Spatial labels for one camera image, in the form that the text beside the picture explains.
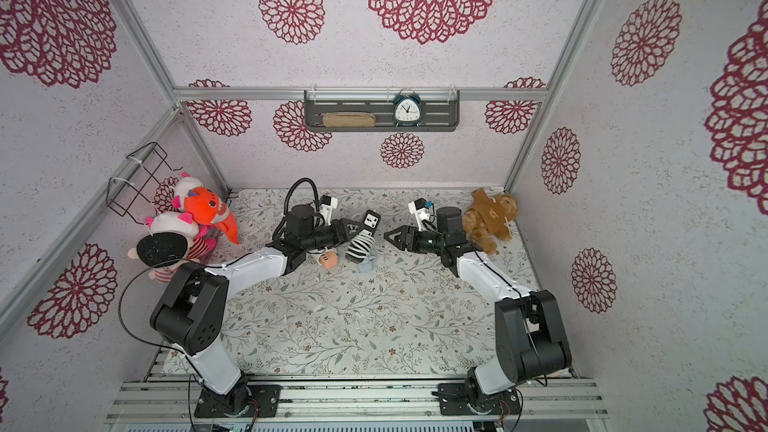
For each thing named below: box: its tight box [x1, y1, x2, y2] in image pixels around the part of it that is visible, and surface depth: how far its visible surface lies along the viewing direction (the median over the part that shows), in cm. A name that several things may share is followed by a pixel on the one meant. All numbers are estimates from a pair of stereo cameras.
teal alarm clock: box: [393, 89, 423, 128], surface depth 92 cm
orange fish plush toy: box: [184, 187, 240, 245], surface depth 91 cm
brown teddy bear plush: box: [463, 188, 519, 256], surface depth 106 cm
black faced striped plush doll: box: [127, 212, 216, 283], surface depth 82 cm
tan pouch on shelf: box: [322, 112, 376, 128], surface depth 90 cm
